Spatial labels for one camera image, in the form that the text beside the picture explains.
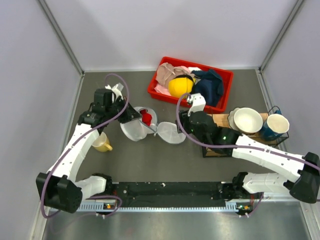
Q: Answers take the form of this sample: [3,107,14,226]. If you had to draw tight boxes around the beige garment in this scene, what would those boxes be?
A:
[155,62,176,87]

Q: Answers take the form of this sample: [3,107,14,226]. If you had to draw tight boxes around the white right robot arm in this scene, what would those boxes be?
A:
[175,109,320,204]

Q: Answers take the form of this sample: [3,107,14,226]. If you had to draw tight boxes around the navy blue garment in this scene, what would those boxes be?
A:
[191,68,224,107]

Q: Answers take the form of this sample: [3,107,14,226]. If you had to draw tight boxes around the black wire wooden shelf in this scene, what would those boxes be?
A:
[202,106,289,158]

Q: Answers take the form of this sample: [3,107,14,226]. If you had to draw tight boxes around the cream bowl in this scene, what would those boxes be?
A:
[227,107,263,135]

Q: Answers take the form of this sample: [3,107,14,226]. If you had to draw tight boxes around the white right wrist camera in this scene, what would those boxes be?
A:
[186,93,206,117]

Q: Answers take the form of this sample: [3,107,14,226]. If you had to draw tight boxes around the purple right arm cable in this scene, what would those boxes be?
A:
[175,92,320,217]

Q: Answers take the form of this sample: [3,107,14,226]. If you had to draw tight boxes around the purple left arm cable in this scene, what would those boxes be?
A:
[40,73,130,220]

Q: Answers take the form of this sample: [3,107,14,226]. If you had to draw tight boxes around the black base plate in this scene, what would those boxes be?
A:
[84,181,265,208]

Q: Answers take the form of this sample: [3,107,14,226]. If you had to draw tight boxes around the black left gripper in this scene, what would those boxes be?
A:
[106,96,142,124]

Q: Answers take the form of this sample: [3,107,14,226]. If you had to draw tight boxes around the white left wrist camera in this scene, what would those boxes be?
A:
[105,83,124,102]

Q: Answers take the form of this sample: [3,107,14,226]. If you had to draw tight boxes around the red bra black straps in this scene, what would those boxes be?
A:
[139,108,154,127]

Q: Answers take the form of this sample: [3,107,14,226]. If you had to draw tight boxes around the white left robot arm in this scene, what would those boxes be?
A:
[36,83,141,213]

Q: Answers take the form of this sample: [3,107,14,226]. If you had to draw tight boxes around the white mesh laundry bag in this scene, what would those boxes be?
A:
[120,106,186,145]

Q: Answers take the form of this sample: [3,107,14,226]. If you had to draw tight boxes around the grey slotted cable duct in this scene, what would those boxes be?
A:
[77,201,247,213]

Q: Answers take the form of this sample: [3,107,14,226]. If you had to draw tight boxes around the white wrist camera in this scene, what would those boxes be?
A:
[186,93,206,117]
[105,83,124,102]

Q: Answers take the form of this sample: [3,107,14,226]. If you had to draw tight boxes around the white garment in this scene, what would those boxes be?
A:
[188,67,201,73]

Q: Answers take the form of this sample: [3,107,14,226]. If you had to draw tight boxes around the pink garment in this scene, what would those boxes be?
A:
[154,63,194,98]

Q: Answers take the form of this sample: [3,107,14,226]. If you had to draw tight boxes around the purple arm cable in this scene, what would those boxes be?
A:
[175,92,320,217]
[40,73,130,220]

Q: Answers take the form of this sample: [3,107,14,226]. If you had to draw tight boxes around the yellow mug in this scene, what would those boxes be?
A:
[91,132,113,153]

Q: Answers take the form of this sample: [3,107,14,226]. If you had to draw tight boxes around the blue cup cream inside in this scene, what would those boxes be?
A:
[259,106,290,141]

